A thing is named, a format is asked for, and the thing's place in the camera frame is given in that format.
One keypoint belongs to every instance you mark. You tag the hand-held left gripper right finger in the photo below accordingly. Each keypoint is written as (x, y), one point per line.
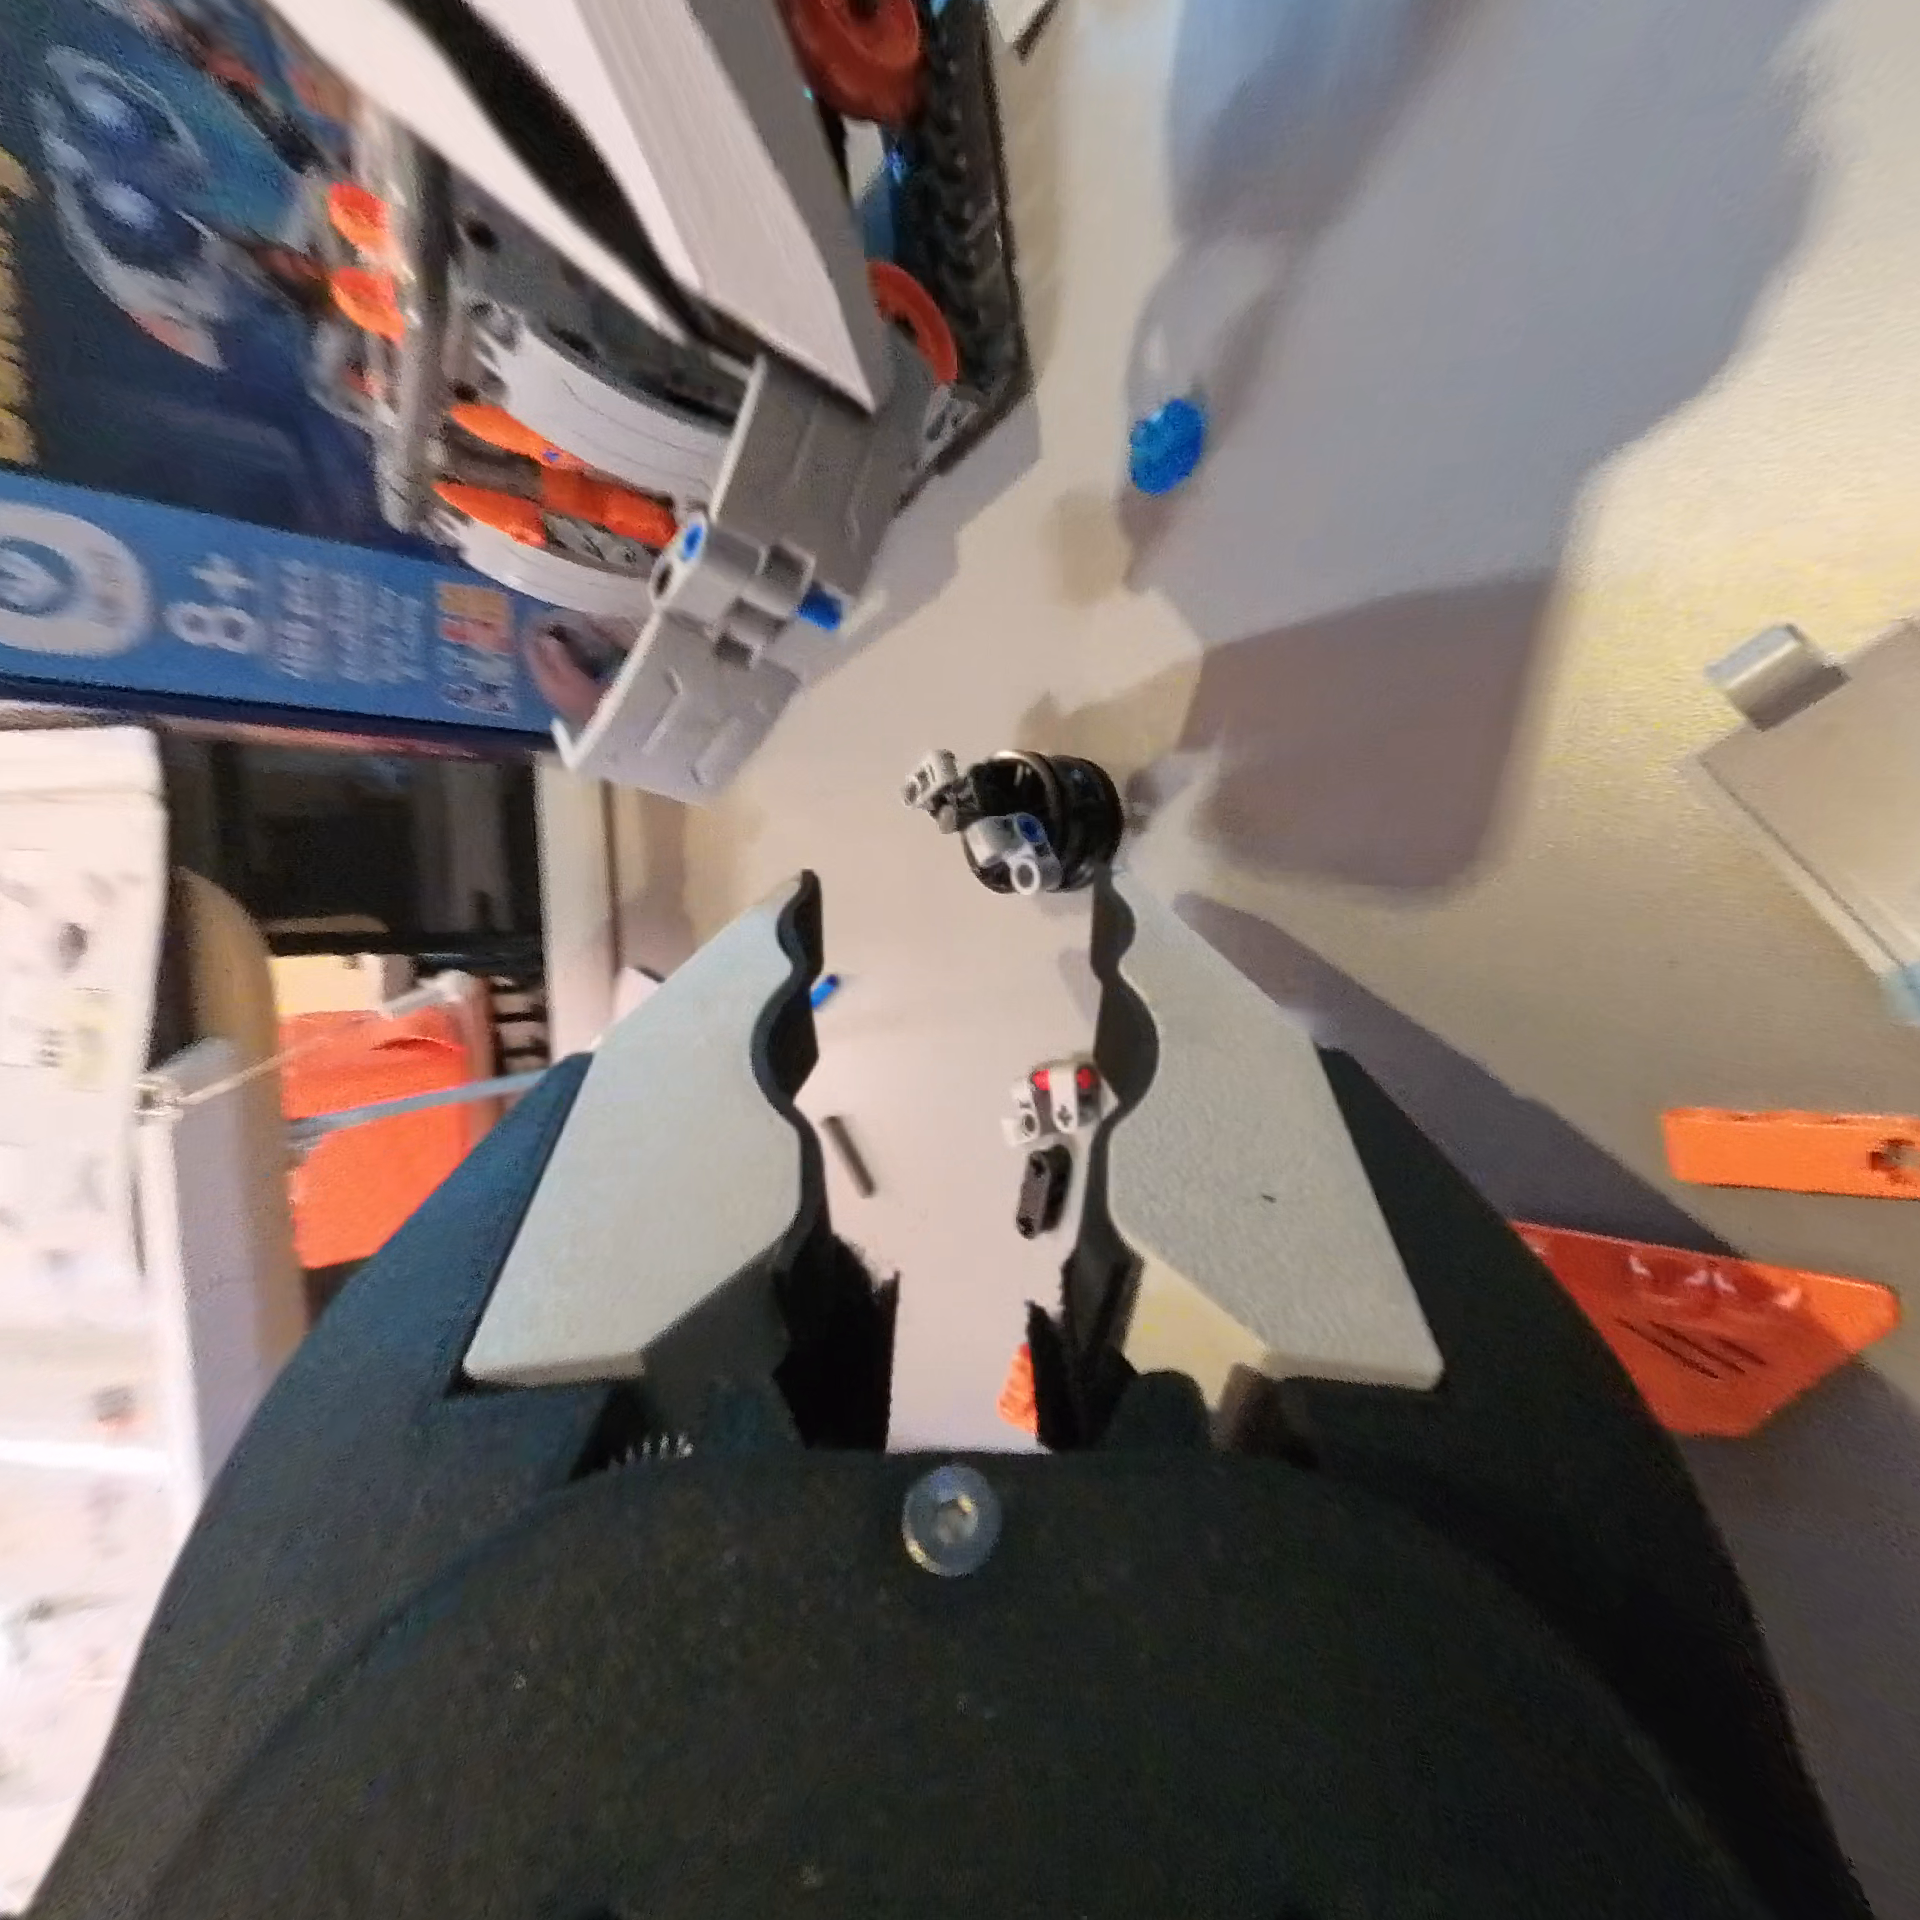
(1277, 1202)

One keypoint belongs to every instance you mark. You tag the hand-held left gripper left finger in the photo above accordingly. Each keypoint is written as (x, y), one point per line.
(646, 1202)

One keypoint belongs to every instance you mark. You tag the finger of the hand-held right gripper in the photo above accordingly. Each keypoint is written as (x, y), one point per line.
(510, 122)
(750, 182)

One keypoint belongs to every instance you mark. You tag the small black wheel assembly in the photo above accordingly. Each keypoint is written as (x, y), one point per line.
(1042, 813)

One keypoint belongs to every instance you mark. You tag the short black axle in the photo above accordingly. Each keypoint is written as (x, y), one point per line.
(850, 1155)

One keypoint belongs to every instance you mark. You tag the short dark grey beam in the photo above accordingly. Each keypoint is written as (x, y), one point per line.
(1039, 1192)

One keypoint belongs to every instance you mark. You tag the small grey red connector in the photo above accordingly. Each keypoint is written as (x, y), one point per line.
(1058, 1102)

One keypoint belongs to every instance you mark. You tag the orange packet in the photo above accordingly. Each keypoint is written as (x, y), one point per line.
(376, 1155)

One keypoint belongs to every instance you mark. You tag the small orange piece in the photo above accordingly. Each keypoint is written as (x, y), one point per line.
(1021, 1391)

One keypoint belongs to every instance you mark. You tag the grey orange tracked toy robot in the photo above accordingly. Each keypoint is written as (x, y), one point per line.
(750, 557)

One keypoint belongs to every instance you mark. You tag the blue cardboard box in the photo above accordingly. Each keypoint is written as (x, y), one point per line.
(182, 301)

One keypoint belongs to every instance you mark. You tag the orange flat panel piece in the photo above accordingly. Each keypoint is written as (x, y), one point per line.
(1697, 1322)

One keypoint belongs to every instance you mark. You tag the blue round stud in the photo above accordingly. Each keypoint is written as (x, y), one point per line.
(1165, 445)

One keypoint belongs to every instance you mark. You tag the orange beam piece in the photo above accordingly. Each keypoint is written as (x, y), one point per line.
(1793, 1151)

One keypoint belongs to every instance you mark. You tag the grey flat hinged panel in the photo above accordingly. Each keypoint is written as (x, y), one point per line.
(1832, 813)

